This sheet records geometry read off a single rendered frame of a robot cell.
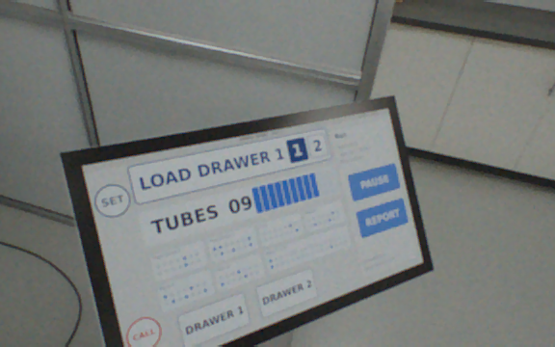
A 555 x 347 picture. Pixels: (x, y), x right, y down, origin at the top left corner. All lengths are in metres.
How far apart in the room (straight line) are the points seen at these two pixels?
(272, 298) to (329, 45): 0.78
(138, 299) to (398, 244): 0.41
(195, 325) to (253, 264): 0.11
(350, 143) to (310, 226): 0.15
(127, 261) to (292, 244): 0.23
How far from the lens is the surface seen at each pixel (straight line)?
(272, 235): 0.59
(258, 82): 1.29
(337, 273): 0.65
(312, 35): 1.19
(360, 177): 0.67
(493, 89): 2.65
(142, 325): 0.56
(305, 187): 0.61
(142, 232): 0.55
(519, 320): 2.17
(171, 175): 0.55
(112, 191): 0.54
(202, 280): 0.57
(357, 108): 0.68
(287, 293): 0.61
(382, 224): 0.69
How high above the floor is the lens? 1.49
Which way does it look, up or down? 37 degrees down
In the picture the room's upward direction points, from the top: 6 degrees clockwise
